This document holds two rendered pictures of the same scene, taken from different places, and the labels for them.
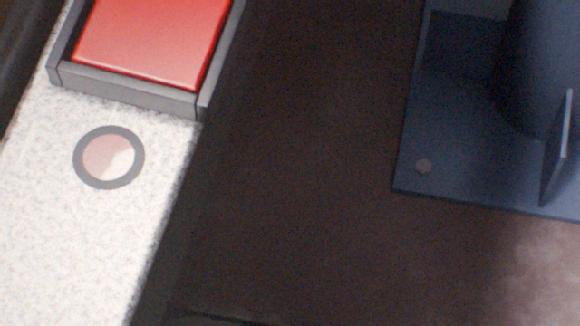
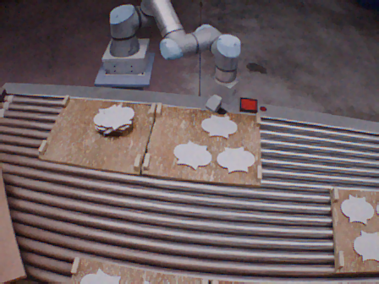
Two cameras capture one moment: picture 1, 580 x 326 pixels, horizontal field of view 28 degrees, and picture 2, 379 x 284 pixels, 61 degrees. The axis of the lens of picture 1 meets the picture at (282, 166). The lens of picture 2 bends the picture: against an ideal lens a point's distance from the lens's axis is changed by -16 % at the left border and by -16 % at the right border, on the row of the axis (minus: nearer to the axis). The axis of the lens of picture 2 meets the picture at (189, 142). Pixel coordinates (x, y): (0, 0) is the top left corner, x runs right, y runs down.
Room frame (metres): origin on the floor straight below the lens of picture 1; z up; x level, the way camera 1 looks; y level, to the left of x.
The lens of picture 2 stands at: (0.79, 1.16, 1.97)
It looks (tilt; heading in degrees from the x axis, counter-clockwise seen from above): 48 degrees down; 257
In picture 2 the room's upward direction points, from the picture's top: 3 degrees clockwise
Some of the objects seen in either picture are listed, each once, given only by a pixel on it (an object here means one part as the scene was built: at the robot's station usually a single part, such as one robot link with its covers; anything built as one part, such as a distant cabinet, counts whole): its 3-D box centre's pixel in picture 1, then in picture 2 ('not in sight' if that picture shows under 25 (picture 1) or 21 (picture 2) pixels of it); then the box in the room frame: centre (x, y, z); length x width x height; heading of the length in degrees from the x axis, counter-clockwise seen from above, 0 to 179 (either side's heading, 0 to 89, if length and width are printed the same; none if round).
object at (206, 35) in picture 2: not in sight; (207, 40); (0.50, 0.09, 1.29); 0.11 x 0.11 x 0.08; 19
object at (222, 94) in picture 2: not in sight; (219, 91); (0.47, 0.19, 1.13); 0.12 x 0.09 x 0.16; 40
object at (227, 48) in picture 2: not in sight; (227, 51); (0.45, 0.18, 1.29); 0.09 x 0.08 x 0.11; 109
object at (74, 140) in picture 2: not in sight; (97, 132); (0.92, 0.12, 0.93); 0.41 x 0.35 x 0.02; 162
